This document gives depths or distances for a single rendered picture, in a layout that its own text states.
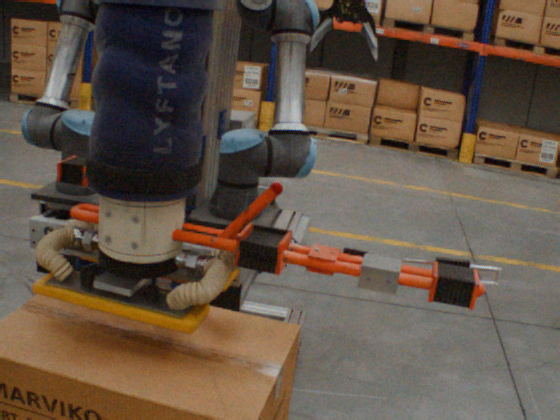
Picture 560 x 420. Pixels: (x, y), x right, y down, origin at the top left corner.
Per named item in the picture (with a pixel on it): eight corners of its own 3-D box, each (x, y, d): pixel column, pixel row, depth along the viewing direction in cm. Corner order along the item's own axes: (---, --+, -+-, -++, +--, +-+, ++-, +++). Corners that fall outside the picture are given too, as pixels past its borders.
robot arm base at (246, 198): (216, 200, 184) (218, 167, 180) (266, 208, 183) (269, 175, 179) (202, 215, 170) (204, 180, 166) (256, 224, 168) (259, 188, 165)
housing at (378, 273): (356, 288, 110) (361, 265, 108) (361, 274, 116) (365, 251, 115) (395, 296, 109) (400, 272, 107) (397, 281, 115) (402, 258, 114)
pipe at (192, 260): (36, 272, 113) (35, 245, 111) (97, 232, 136) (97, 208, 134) (196, 313, 108) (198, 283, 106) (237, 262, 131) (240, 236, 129)
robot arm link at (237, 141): (213, 171, 176) (217, 125, 171) (258, 172, 181) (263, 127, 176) (221, 184, 165) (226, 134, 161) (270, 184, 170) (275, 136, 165)
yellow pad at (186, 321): (31, 293, 112) (30, 270, 110) (58, 274, 121) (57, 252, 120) (191, 335, 107) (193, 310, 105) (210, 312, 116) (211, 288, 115)
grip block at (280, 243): (232, 268, 112) (235, 237, 110) (247, 249, 121) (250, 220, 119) (278, 277, 111) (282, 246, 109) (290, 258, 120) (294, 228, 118)
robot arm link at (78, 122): (83, 163, 170) (84, 117, 165) (49, 156, 173) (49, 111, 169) (107, 156, 181) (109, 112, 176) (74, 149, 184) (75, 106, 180)
